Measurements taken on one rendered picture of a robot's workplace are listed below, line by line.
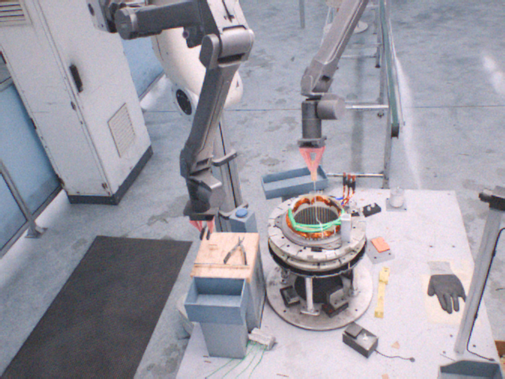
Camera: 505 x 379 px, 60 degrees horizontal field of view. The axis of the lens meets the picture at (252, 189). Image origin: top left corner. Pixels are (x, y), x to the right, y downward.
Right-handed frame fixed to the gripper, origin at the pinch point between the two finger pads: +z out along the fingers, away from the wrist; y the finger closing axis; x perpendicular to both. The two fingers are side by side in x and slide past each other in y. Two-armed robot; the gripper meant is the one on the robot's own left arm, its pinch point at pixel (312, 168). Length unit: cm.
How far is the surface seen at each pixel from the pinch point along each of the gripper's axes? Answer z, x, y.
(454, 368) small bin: 59, -41, 0
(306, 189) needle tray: 15.3, 12.0, 33.9
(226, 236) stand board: 24.0, 30.7, 0.3
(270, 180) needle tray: 12.4, 27.3, 36.6
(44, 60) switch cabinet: -48, 202, 98
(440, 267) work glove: 44, -37, 39
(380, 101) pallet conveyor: -3, 15, 307
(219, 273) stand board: 30.5, 26.7, -14.4
